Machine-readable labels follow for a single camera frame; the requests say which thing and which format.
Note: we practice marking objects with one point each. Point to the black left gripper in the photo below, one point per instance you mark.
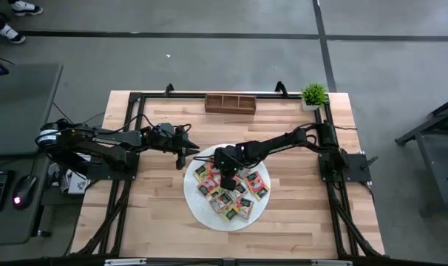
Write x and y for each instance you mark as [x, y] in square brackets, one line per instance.
[166, 138]

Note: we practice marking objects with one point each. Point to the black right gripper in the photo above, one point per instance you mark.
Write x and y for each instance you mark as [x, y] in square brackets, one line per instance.
[227, 160]

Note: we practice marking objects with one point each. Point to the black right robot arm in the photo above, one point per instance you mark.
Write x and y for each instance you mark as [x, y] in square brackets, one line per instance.
[279, 142]

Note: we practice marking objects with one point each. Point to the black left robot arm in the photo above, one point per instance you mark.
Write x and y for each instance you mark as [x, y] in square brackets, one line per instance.
[105, 141]

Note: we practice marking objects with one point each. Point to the yellow green tea bag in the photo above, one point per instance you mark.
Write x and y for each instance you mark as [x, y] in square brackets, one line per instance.
[201, 172]
[228, 214]

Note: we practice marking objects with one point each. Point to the brown wooden three-slot organizer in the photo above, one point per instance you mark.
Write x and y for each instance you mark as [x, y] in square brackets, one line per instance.
[229, 109]

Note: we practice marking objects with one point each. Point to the white round woven placemat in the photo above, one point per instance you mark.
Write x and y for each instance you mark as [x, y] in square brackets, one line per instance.
[203, 210]

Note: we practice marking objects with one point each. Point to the green plant in white pot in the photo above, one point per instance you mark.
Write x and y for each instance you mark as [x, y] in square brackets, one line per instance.
[313, 94]

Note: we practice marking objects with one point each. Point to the white adapter box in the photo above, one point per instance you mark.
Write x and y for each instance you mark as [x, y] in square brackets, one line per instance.
[79, 183]

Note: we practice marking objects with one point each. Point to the black desk caster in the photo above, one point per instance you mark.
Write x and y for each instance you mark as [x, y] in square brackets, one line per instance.
[43, 233]

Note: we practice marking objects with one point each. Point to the black computer mouse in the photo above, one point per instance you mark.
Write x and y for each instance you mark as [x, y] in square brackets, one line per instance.
[24, 190]

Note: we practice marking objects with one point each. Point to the dark grey desk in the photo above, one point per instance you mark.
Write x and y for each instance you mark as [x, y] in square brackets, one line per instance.
[20, 111]
[9, 229]

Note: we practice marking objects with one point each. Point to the black metal side table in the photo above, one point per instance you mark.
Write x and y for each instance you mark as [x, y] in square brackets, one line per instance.
[431, 155]

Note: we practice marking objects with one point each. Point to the person's white shoe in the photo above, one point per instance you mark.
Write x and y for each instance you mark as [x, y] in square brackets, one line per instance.
[24, 7]
[10, 33]

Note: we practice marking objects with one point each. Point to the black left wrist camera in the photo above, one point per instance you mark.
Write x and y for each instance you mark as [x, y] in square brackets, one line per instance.
[180, 162]

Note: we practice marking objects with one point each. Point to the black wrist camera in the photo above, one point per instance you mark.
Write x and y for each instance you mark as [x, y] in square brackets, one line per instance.
[180, 162]
[228, 183]

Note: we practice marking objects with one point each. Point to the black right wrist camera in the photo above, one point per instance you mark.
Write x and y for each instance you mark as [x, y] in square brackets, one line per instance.
[228, 183]

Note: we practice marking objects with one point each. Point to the black metal table frame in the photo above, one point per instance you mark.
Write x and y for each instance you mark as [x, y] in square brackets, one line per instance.
[183, 95]

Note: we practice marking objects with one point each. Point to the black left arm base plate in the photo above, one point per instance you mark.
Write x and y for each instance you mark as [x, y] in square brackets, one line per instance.
[98, 173]

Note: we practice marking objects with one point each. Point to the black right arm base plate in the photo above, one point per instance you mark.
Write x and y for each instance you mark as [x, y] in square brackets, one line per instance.
[357, 166]

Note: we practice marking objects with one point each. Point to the silver metal bracket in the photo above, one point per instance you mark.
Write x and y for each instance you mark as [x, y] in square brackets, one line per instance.
[331, 262]
[125, 262]

